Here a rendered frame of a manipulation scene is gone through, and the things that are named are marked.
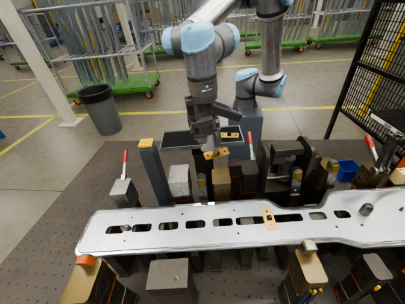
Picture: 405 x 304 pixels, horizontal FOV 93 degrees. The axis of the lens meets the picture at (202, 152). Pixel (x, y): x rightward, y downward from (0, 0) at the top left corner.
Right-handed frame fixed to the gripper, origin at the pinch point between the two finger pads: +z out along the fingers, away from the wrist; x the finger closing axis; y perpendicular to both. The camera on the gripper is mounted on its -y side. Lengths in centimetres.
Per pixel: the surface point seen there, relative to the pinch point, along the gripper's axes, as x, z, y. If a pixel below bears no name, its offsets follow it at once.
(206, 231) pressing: 12.8, 25.4, 9.7
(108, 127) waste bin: -252, 113, 107
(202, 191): -2.4, 22.3, 6.5
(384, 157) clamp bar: 13, 14, -61
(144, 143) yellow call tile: -28.0, 9.8, 25.9
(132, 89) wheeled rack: -381, 105, 68
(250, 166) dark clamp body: -5.1, 18.4, -15.9
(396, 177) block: 17, 23, -68
